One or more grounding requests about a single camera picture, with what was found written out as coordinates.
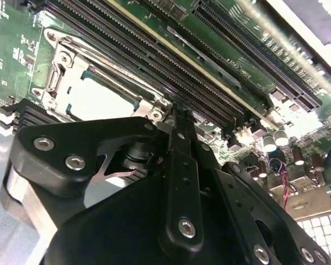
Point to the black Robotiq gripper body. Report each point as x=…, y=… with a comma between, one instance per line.
x=121, y=226

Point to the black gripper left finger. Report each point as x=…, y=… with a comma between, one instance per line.
x=71, y=143

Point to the silver square CPU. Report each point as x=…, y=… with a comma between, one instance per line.
x=99, y=102

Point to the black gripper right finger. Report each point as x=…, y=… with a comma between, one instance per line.
x=264, y=209

